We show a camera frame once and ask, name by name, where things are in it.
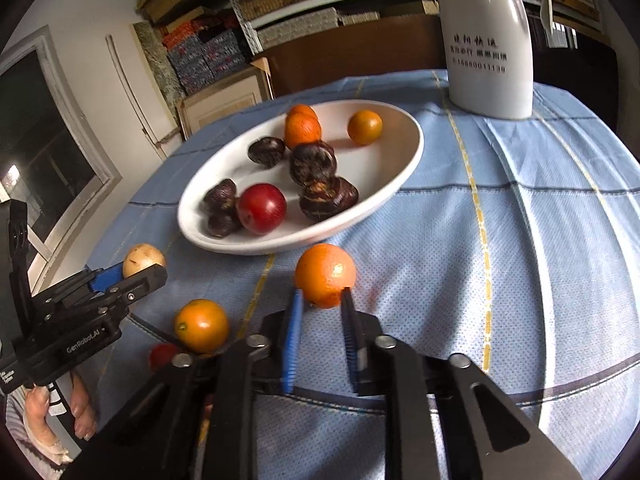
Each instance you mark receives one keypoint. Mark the pale yellow fruit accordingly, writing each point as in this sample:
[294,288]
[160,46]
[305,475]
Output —
[141,257]

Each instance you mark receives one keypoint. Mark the yellow orange kumquat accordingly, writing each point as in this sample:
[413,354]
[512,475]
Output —
[202,325]

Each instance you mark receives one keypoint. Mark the window frame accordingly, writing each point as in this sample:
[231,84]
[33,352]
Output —
[51,160]

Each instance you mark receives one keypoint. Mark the red plum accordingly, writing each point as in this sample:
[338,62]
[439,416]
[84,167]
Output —
[261,208]

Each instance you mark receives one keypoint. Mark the orange tangerine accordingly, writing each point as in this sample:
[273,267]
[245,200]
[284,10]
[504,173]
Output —
[365,127]
[302,109]
[301,129]

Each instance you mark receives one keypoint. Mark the white thermos jug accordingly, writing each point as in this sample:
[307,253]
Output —
[489,57]

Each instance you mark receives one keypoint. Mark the person hand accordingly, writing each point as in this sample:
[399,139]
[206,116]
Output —
[37,402]

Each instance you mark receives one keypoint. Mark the framed picture leaning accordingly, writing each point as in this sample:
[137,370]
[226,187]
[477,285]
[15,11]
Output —
[243,89]

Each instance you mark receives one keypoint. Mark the blue checked tablecloth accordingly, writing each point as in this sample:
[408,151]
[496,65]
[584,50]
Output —
[515,243]

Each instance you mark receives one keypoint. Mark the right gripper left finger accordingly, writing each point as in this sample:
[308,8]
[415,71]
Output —
[194,418]

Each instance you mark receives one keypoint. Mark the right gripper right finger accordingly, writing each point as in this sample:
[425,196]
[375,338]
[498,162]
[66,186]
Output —
[444,418]

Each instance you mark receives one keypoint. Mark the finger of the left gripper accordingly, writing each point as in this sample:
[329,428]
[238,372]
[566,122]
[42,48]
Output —
[116,300]
[78,288]

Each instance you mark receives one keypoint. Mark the small red tomato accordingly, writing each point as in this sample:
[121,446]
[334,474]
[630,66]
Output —
[161,355]

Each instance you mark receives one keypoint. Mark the white oval plate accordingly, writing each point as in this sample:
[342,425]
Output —
[378,170]

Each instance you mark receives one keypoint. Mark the brown wooden cabinet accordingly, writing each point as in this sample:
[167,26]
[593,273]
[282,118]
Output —
[388,45]

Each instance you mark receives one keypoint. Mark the dark brown chestnut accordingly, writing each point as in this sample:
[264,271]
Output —
[323,199]

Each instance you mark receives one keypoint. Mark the orange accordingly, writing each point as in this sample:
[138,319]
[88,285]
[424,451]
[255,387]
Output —
[322,272]

